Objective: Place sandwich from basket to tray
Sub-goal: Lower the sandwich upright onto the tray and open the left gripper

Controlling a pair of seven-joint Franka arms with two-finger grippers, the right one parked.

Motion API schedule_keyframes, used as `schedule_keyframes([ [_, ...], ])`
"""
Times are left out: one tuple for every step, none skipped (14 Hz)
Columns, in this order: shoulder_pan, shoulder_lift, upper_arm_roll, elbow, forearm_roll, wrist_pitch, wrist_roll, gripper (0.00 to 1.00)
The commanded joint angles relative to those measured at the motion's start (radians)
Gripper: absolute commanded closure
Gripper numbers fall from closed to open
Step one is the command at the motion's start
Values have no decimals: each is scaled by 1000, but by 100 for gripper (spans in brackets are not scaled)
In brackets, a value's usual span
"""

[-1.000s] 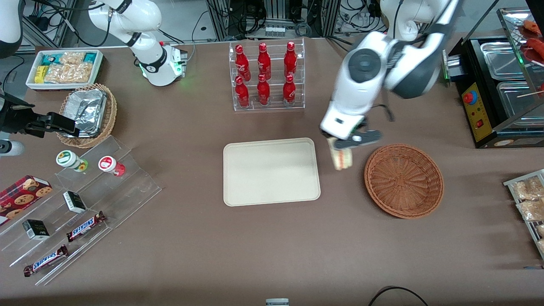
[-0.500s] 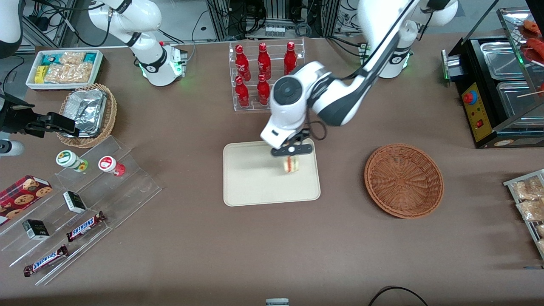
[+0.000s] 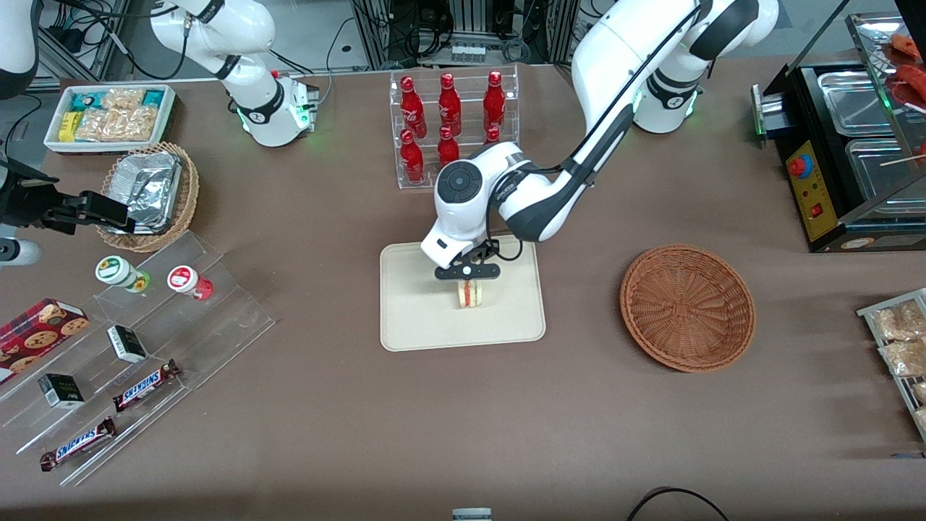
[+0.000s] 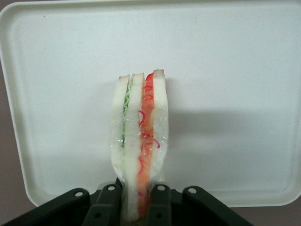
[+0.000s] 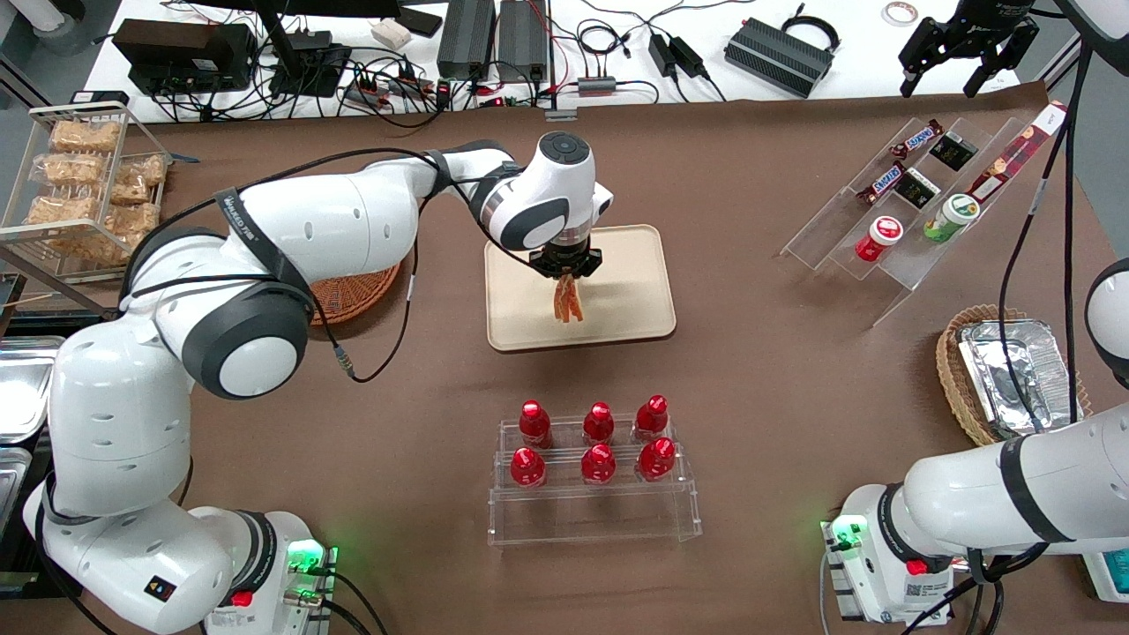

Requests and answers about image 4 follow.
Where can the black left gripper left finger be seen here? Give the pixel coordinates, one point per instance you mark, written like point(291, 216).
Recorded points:
point(105, 207)

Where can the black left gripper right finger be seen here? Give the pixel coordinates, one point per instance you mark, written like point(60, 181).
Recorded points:
point(160, 207)

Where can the triangular sandwich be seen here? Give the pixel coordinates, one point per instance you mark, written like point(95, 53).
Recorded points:
point(138, 141)

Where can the cream rectangular plastic tray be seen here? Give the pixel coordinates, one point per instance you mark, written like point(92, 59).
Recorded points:
point(211, 94)

